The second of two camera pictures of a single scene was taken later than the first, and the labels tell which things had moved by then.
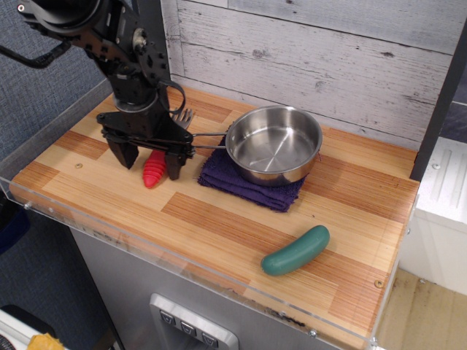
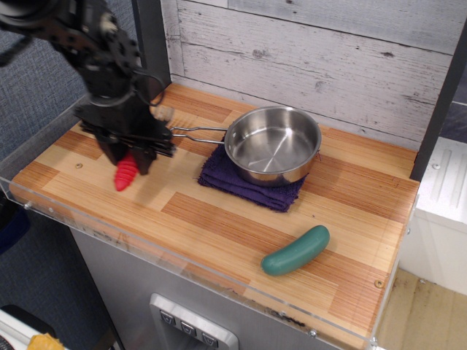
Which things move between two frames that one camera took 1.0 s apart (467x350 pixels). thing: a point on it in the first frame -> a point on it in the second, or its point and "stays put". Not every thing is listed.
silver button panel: x=182 y=327 stays put
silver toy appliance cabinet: x=127 y=280 stays put
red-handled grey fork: x=156 y=165 -> x=128 y=166
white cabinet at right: x=435 y=246 stays put
